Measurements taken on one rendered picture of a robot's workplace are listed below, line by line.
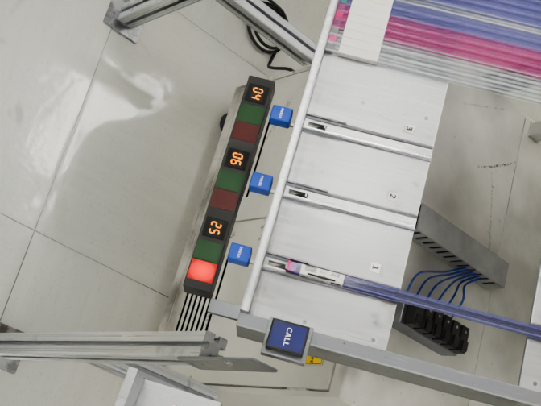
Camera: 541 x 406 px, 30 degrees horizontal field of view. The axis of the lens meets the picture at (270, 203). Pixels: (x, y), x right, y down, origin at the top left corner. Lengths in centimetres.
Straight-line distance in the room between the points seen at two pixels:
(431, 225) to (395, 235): 33
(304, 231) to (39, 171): 77
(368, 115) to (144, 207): 79
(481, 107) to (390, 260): 65
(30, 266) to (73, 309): 13
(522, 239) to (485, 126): 24
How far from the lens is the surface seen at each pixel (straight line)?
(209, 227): 142
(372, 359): 135
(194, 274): 140
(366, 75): 152
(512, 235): 202
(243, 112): 149
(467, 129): 194
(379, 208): 143
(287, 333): 132
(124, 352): 158
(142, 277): 214
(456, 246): 180
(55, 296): 203
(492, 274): 188
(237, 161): 146
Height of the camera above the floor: 176
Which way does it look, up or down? 48 degrees down
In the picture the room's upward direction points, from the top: 82 degrees clockwise
